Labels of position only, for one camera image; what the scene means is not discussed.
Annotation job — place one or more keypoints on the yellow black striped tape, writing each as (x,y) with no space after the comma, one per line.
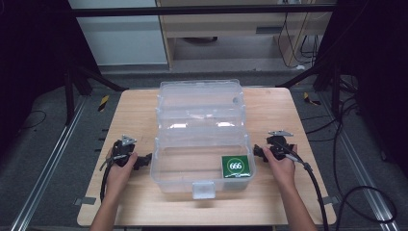
(308,98)
(103,103)

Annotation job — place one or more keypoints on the black metal stand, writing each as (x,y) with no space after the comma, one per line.
(69,96)
(335,86)

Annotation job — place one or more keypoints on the green square box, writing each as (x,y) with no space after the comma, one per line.
(235,166)

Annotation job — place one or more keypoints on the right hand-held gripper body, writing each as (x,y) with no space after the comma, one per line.
(279,146)

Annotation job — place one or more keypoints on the black curtain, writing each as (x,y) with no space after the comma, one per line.
(378,64)
(29,57)

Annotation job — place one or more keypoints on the clear plastic tiered storage box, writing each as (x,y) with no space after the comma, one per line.
(198,166)

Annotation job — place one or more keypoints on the person's left hand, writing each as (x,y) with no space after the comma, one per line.
(120,174)

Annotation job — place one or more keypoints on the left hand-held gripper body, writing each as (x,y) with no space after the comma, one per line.
(123,149)

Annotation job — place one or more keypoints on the person's right hand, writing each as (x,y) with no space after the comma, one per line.
(282,170)

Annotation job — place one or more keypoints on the black horizontal frame bar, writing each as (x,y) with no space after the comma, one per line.
(192,10)

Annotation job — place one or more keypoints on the grey metal table bracket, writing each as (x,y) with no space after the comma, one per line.
(85,201)
(331,200)

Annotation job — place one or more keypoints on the light wooden desk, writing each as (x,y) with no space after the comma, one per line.
(224,25)

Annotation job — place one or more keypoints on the white cabinet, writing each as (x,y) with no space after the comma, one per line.
(122,38)

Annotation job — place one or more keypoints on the aluminium floor rail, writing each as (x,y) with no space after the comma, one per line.
(359,166)
(48,163)

